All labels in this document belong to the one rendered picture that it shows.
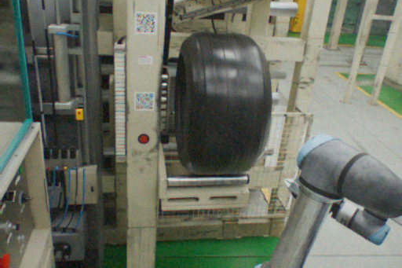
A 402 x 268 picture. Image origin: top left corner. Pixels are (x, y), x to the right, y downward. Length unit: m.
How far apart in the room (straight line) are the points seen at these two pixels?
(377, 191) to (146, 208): 1.02
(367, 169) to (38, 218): 0.97
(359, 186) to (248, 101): 0.52
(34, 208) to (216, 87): 0.69
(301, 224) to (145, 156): 0.73
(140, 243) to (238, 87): 0.88
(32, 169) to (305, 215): 0.78
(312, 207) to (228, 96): 0.47
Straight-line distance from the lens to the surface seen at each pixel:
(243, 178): 1.53
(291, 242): 1.02
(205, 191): 1.51
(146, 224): 1.69
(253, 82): 1.27
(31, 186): 1.23
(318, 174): 0.93
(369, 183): 0.89
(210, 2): 1.73
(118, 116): 1.43
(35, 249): 1.25
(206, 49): 1.30
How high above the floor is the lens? 1.73
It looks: 23 degrees down
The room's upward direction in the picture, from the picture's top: 5 degrees clockwise
